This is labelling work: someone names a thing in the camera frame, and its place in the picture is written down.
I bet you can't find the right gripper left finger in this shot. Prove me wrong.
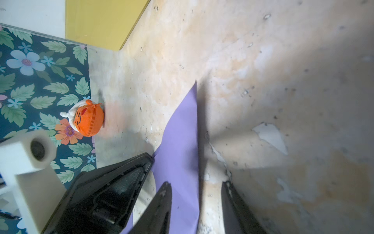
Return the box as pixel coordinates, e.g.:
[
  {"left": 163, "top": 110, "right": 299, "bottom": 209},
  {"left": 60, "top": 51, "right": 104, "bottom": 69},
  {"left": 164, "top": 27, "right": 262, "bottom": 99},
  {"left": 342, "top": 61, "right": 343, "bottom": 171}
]
[{"left": 129, "top": 181, "right": 172, "bottom": 234}]

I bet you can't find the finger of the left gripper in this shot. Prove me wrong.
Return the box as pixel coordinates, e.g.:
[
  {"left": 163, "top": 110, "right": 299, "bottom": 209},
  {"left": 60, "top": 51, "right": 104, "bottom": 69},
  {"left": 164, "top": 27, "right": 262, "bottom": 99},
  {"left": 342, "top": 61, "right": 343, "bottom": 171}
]
[{"left": 42, "top": 153, "right": 154, "bottom": 234}]

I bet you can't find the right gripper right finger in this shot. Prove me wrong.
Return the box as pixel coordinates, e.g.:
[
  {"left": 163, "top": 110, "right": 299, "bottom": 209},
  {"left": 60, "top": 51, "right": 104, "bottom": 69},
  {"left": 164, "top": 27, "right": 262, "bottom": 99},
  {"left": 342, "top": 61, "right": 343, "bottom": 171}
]
[{"left": 221, "top": 181, "right": 266, "bottom": 234}]

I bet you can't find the purple paper square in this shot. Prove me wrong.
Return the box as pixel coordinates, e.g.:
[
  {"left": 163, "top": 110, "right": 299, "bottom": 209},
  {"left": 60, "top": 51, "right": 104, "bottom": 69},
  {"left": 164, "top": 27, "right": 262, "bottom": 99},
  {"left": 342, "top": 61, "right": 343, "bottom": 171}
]
[{"left": 122, "top": 85, "right": 200, "bottom": 234}]

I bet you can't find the orange tiger plush toy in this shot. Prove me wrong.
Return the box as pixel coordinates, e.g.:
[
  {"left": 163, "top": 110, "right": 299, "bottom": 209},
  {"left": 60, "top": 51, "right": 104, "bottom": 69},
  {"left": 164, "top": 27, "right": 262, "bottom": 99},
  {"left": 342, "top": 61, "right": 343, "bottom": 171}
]
[{"left": 60, "top": 99, "right": 104, "bottom": 137}]

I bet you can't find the grey white yellow stacked box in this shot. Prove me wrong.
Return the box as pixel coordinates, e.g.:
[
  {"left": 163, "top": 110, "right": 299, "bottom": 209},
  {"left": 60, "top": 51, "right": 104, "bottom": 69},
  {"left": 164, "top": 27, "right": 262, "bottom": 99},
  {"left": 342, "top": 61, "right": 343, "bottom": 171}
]
[{"left": 1, "top": 1, "right": 149, "bottom": 51}]

